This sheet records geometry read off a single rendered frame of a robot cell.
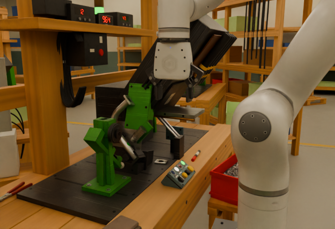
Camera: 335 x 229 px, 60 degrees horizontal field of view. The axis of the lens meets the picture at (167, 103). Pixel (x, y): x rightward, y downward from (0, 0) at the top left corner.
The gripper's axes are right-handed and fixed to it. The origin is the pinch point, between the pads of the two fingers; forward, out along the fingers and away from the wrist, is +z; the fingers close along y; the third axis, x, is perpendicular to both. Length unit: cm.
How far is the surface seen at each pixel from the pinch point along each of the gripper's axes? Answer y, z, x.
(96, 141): -31.3, 18.6, 4.8
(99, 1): -68, -38, 59
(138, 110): -33, 14, 37
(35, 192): -55, 40, -3
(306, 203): 47, 130, 205
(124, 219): -12.8, 36.9, -7.1
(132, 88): -37, 5, 40
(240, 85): -47, 42, 357
